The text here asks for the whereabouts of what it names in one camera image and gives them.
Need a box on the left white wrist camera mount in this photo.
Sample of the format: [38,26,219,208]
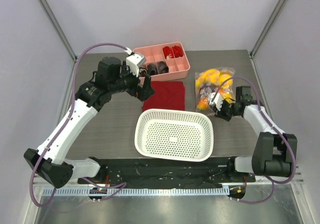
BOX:
[125,48,147,77]

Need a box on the yellow lemon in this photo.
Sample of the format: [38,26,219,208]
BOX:
[202,69,221,83]

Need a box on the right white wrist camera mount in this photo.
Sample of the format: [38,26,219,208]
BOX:
[208,92,224,112]

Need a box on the right aluminium frame post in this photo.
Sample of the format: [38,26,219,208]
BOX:
[249,0,288,59]

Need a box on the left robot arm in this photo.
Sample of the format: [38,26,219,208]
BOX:
[24,53,155,189]

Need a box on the dark brown rolled item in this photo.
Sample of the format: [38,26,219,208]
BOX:
[156,61,169,74]

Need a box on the left aluminium frame post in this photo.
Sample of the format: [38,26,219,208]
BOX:
[38,0,77,62]

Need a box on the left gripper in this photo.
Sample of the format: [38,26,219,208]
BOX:
[109,61,155,101]

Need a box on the clear zip top bag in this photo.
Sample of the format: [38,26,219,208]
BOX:
[194,67,236,115]

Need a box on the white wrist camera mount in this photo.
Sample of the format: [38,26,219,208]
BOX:
[208,92,224,112]
[125,48,147,77]

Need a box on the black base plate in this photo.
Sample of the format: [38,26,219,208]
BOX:
[90,157,256,190]

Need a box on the yellow banana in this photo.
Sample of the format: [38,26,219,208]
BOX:
[195,69,233,98]

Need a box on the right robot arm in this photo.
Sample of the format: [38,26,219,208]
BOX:
[208,86,298,182]

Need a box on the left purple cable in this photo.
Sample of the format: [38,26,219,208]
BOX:
[29,43,131,208]

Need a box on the dark red apple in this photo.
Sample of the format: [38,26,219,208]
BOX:
[199,83,218,99]

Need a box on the white perforated plastic basket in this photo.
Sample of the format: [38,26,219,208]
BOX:
[134,109,214,162]

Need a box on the pink divided organizer box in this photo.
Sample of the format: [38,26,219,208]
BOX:
[134,41,190,81]

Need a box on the folded red cloth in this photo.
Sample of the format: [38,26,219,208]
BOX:
[142,81,186,112]

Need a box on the red item in organizer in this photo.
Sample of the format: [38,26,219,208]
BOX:
[172,45,184,58]
[162,46,174,59]

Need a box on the aluminium frame post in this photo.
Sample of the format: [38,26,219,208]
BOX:
[249,0,288,59]
[38,0,77,62]

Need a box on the orange fruit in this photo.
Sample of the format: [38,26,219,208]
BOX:
[196,98,210,110]

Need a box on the black white patterned item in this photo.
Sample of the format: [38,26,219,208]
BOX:
[139,66,149,77]

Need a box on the white slotted cable duct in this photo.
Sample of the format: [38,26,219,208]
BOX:
[55,186,230,197]

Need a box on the dark grey rolled item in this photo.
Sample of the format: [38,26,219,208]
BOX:
[146,63,158,76]

